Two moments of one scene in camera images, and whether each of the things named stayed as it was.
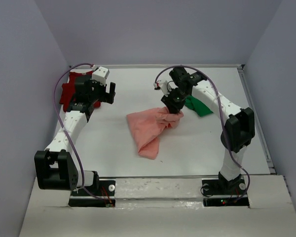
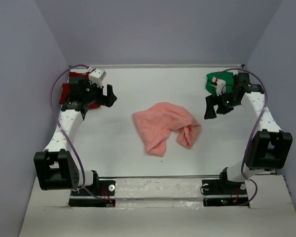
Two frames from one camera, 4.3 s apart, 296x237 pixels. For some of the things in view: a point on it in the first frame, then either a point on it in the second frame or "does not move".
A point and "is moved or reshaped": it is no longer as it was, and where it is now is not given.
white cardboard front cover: x=166 y=207 does not move
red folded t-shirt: x=68 y=91 does not move
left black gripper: x=106 y=98 does not move
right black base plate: x=223 y=192 does not move
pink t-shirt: x=147 y=125 is moved or reshaped
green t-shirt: x=197 y=105 → x=226 y=77
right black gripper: x=173 y=107 → x=212 y=100
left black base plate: x=102 y=195 does not move
